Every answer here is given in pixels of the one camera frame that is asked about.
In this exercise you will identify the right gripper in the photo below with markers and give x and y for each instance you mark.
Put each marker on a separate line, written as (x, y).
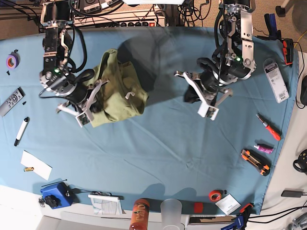
(82, 101)

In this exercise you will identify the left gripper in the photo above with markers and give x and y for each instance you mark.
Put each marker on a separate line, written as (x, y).
(208, 85)

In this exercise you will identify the olive green t-shirt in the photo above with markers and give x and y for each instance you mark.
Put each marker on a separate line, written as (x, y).
(123, 96)

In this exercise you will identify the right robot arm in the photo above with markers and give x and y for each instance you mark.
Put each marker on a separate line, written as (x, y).
(60, 76)

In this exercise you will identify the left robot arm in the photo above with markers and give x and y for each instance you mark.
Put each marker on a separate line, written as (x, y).
(233, 58)

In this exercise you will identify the white black marker pen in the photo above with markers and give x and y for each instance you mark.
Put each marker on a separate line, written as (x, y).
(21, 131)

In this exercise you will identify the blue table cloth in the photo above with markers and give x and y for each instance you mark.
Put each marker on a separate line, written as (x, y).
(167, 152)

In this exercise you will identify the clear plastic bit case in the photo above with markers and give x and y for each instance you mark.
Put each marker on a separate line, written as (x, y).
(275, 79)

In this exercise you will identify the white power strip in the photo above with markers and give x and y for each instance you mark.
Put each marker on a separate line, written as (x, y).
(144, 18)

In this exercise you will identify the white paper sheet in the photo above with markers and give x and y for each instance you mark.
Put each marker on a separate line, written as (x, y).
(40, 168)

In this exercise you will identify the grey remote control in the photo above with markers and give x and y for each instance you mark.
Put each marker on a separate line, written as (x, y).
(11, 101)

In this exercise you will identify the purple glue tube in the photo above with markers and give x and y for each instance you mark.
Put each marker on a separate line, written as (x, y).
(263, 148)

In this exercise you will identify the small yellow battery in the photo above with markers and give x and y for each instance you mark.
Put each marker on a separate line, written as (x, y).
(28, 169)

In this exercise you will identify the purple tape roll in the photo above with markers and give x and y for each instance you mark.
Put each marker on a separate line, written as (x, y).
(12, 60)

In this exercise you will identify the blue box with knob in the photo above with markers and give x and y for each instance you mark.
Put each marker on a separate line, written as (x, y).
(57, 195)

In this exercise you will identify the white paper booklet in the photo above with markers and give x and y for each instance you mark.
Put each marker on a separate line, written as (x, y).
(106, 205)

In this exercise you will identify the orange black utility knife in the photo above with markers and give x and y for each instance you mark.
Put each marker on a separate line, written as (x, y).
(259, 164)

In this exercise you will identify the orange tape roll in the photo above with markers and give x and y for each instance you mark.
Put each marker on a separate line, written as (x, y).
(215, 195)

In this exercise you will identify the orange black clamp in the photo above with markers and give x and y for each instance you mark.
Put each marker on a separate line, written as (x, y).
(288, 51)

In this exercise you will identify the small red block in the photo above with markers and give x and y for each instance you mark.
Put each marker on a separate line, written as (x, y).
(198, 207)

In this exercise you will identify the translucent plastic cup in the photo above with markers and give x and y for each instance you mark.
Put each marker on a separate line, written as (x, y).
(171, 214)

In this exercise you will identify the white square card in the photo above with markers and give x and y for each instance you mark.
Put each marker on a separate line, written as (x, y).
(228, 204)

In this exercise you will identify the orange drink bottle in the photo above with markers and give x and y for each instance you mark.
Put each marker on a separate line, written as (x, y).
(140, 215)

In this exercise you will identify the blue orange bar clamp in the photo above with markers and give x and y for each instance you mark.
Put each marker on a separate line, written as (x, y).
(240, 222)

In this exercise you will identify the black power adapter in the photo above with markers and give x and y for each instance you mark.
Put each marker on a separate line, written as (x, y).
(292, 193)

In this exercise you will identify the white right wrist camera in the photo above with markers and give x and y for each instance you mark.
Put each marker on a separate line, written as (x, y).
(82, 119)

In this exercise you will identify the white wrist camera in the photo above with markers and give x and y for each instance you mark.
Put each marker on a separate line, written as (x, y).
(82, 119)
(208, 111)

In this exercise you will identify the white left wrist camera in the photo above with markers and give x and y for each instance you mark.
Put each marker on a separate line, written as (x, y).
(208, 111)

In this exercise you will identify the black cable tie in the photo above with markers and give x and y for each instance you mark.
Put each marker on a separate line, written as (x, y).
(54, 183)

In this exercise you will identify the red handled screwdriver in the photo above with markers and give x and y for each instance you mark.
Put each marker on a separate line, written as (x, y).
(272, 131)

